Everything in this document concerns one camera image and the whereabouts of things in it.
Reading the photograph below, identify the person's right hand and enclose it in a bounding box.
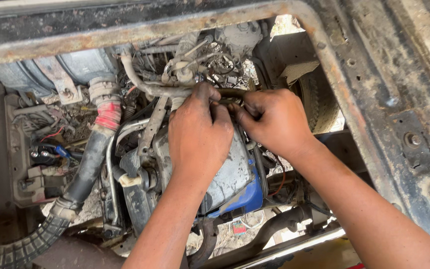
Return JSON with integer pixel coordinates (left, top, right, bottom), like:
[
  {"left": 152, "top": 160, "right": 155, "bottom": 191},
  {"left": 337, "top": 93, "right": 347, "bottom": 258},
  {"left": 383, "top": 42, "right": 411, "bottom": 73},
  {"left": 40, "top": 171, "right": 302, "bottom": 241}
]
[{"left": 229, "top": 88, "right": 321, "bottom": 162}]

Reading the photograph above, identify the person's left hand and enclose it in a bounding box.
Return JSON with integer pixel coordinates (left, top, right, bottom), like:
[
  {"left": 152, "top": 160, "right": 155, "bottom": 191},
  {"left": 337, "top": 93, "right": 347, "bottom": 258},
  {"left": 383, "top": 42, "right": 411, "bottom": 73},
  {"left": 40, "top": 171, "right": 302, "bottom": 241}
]
[{"left": 167, "top": 82, "right": 235, "bottom": 191}]

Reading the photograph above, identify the dark small rubber hose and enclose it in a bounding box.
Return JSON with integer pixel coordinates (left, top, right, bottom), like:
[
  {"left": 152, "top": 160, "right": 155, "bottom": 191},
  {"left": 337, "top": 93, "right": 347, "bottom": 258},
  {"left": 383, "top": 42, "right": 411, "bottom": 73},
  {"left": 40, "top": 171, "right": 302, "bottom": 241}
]
[{"left": 217, "top": 88, "right": 254, "bottom": 106}]

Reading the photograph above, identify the black tyre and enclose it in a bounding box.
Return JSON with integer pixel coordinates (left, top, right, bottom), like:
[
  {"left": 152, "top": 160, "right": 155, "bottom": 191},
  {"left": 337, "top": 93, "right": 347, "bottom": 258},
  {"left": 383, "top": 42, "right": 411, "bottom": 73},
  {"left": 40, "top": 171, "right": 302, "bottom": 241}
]
[{"left": 291, "top": 65, "right": 341, "bottom": 135}]

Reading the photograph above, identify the grey and blue engine cover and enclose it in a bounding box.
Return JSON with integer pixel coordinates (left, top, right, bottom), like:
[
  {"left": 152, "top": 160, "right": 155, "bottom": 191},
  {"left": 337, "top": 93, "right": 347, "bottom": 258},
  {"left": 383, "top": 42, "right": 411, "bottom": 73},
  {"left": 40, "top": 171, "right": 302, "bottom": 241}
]
[{"left": 152, "top": 125, "right": 265, "bottom": 219}]

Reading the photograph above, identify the bent grey metal pipe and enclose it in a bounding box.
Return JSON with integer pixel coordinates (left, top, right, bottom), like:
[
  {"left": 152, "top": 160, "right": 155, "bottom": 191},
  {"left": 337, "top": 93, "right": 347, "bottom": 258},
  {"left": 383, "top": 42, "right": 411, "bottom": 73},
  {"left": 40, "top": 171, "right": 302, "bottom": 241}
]
[{"left": 121, "top": 54, "right": 197, "bottom": 99}]

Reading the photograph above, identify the thin steel pipe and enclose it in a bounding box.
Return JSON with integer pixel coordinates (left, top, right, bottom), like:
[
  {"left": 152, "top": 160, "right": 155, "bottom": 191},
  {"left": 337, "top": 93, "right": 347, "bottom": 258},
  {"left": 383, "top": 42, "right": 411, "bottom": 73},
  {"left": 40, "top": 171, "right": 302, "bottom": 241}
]
[{"left": 105, "top": 119, "right": 151, "bottom": 227}]

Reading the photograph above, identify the grey injection pump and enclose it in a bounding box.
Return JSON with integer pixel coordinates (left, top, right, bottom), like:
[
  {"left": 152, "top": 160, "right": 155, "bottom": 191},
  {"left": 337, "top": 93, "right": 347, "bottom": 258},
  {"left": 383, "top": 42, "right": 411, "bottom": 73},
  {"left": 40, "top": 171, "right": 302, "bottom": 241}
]
[{"left": 215, "top": 22, "right": 264, "bottom": 60}]

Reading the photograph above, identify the small red packet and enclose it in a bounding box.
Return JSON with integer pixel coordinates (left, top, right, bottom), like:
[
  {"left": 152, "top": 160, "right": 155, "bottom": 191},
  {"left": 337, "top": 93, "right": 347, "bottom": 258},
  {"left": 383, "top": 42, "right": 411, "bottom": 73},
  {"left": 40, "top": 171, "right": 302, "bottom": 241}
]
[{"left": 232, "top": 220, "right": 248, "bottom": 236}]

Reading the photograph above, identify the dusty exhaust pipe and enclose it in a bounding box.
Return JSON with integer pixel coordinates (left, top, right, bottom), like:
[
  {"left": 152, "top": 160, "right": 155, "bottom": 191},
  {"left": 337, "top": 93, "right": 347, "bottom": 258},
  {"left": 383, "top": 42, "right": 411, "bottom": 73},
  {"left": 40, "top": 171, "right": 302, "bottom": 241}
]
[{"left": 200, "top": 205, "right": 309, "bottom": 269}]

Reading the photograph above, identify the grey metal tank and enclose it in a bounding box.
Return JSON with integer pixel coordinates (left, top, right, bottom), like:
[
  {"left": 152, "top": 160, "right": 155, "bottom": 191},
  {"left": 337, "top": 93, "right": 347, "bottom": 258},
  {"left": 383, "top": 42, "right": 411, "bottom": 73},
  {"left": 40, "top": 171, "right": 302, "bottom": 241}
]
[{"left": 0, "top": 48, "right": 120, "bottom": 98}]

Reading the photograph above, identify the yellow panel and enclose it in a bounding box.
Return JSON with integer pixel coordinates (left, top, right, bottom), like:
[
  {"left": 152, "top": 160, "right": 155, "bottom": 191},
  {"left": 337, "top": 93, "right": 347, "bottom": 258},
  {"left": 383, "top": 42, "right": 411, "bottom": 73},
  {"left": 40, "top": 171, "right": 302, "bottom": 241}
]
[{"left": 278, "top": 235, "right": 366, "bottom": 269}]

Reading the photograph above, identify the black relay with terminals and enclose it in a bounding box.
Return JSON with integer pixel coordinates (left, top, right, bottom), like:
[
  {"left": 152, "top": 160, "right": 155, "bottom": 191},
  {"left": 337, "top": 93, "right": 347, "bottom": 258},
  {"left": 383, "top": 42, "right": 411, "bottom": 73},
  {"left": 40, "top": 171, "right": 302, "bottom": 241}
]
[{"left": 29, "top": 147, "right": 57, "bottom": 166}]

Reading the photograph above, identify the dirty electrical panel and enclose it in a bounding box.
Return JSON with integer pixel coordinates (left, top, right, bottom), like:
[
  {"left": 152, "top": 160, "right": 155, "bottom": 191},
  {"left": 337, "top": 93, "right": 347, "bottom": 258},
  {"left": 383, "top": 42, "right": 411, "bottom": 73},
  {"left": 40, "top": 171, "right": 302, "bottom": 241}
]
[{"left": 4, "top": 93, "right": 71, "bottom": 208}]

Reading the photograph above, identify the flat metal bracket strap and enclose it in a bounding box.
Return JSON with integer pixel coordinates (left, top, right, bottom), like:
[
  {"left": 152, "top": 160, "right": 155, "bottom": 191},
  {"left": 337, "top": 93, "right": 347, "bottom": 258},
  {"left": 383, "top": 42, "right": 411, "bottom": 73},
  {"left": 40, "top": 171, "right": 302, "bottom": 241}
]
[{"left": 137, "top": 96, "right": 169, "bottom": 156}]

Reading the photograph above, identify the black curved hose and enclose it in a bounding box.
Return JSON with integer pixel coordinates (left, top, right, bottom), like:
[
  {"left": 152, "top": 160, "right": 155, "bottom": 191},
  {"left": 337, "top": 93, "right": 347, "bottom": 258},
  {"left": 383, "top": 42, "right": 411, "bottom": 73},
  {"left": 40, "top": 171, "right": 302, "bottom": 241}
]
[{"left": 187, "top": 218, "right": 219, "bottom": 268}]

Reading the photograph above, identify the black hose with red tape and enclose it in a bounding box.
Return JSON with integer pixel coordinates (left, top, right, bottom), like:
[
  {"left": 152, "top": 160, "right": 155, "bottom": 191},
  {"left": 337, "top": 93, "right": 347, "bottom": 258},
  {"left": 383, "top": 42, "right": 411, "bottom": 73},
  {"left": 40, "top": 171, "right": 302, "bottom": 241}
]
[{"left": 49, "top": 76, "right": 123, "bottom": 225}]

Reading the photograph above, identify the rusty vehicle body frame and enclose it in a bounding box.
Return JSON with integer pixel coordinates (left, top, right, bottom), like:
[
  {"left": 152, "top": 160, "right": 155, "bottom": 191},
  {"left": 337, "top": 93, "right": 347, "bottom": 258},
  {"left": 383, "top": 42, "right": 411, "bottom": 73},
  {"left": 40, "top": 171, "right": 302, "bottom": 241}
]
[{"left": 0, "top": 0, "right": 430, "bottom": 251}]

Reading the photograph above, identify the blue wire connector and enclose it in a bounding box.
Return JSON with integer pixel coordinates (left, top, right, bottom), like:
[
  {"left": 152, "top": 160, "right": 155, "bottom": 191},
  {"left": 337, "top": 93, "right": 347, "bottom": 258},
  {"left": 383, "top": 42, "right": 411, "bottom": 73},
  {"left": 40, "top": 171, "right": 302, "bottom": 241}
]
[{"left": 54, "top": 145, "right": 72, "bottom": 160}]

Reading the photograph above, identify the red wire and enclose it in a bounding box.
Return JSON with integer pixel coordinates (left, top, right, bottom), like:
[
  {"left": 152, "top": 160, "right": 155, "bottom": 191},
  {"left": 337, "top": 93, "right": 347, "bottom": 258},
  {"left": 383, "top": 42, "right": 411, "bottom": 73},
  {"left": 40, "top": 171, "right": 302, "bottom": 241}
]
[{"left": 40, "top": 125, "right": 66, "bottom": 143}]

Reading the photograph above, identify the rusty tank bracket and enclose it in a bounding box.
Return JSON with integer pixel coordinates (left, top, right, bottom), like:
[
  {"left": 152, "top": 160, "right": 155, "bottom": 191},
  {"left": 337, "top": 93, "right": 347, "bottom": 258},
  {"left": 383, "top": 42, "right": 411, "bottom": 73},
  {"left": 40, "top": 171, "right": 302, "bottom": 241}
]
[{"left": 34, "top": 56, "right": 83, "bottom": 105}]

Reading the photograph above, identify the black corrugated hose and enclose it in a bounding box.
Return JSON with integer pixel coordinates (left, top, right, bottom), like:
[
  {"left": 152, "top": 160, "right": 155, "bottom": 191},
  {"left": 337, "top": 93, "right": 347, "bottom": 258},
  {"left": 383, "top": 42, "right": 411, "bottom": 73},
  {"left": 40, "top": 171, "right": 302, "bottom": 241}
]
[{"left": 0, "top": 213, "right": 71, "bottom": 269}]

